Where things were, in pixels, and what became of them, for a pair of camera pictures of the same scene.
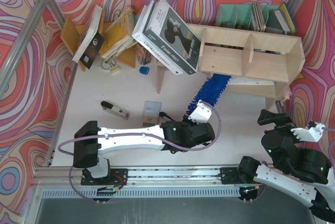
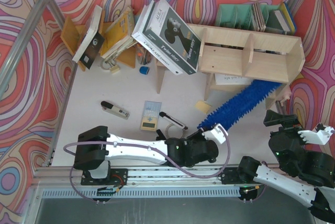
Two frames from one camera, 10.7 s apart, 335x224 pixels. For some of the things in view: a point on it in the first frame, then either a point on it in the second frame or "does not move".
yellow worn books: (118, 36) does not move
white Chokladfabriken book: (136, 33) does not move
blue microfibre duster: (210, 91) -> (229, 111)
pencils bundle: (143, 57) does not move
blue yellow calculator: (151, 113) does not move
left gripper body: (189, 120) -> (195, 135)
